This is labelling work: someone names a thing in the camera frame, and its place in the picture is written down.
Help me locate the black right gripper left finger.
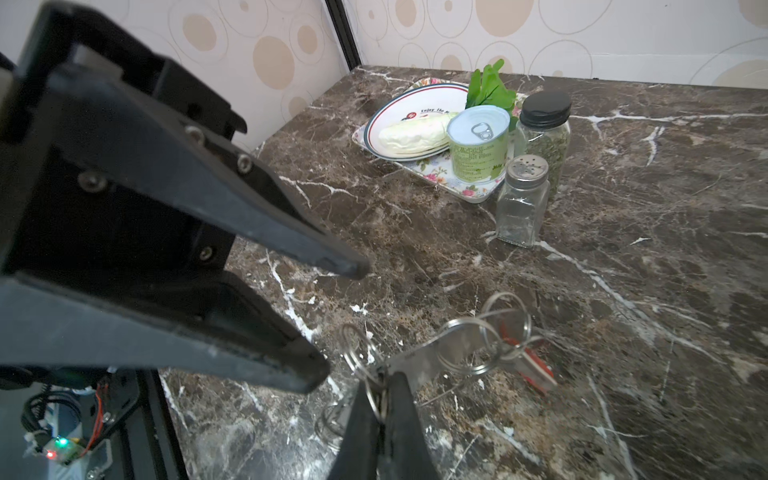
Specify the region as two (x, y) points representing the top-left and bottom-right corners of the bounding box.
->
(327, 381), (381, 480)

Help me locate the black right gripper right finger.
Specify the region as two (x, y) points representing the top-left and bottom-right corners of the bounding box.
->
(381, 372), (440, 480)

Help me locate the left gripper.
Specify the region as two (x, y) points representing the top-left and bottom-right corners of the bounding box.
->
(1, 1), (370, 394)

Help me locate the red tagged key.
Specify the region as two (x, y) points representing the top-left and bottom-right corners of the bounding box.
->
(498, 337), (558, 394)

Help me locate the grey metal key holder ring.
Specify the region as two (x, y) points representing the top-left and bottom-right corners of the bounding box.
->
(314, 290), (535, 451)

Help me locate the pale green cabbage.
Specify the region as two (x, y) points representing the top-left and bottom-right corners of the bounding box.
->
(378, 113), (457, 157)

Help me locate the white plate with red text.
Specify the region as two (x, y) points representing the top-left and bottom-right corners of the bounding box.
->
(368, 91), (468, 158)

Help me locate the small clear glass bottle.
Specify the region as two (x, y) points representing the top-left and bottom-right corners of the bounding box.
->
(496, 154), (550, 247)

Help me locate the floral rectangular tray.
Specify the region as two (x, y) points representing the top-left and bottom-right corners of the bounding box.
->
(352, 77), (505, 204)

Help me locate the dark lid spice jar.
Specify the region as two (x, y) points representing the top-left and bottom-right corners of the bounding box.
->
(514, 91), (572, 200)

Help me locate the green leafy vegetable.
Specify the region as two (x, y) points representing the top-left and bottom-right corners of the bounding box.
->
(465, 58), (518, 131)

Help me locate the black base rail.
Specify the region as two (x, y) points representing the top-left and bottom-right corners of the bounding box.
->
(0, 367), (190, 480)

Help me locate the black vertical frame post left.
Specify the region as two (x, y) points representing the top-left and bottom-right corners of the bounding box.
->
(325, 0), (362, 71)

